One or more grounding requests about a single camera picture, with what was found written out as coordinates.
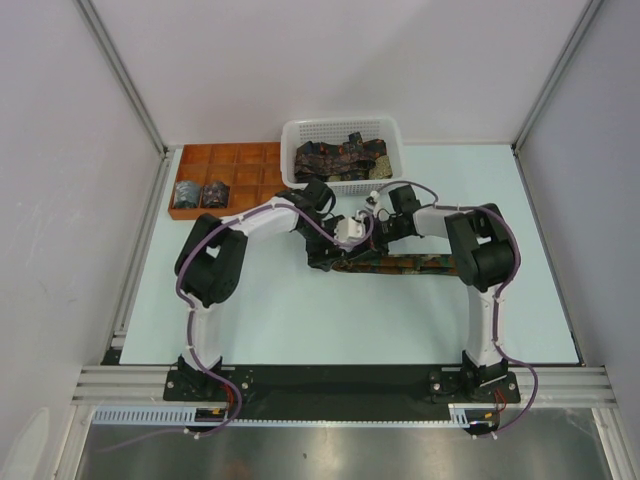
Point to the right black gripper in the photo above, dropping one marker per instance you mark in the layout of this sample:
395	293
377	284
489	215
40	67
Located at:
377	242

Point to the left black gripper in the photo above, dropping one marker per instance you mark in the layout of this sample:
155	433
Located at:
317	257

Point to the orange green patterned tie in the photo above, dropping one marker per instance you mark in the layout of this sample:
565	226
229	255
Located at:
401	264

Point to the dark red tie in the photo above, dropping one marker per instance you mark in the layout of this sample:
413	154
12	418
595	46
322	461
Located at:
215	195

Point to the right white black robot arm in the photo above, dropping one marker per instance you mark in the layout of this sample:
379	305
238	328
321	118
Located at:
486	258

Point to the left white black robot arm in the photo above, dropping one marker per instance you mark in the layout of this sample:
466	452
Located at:
209	265

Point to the olive gold tie in basket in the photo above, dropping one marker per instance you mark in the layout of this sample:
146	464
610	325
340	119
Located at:
382	169

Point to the dark patterned tie in basket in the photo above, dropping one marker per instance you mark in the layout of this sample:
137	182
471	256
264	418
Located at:
349	161

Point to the orange compartment tray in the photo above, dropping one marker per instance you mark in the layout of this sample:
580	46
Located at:
251	171

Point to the rolled grey tie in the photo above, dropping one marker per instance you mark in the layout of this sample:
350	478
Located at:
186	195

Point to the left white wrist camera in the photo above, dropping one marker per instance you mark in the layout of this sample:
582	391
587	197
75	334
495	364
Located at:
353	231

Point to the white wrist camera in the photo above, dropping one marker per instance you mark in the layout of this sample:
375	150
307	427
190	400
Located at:
373	202
353	231

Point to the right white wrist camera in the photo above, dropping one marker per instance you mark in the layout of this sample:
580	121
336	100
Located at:
373	202

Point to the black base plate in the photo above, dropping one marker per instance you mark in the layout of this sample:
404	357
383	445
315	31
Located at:
342	393

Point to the white slotted cable duct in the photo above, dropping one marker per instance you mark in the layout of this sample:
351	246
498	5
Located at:
194	417

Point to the aluminium frame rail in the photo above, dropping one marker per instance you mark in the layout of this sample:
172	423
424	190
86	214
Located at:
109	51

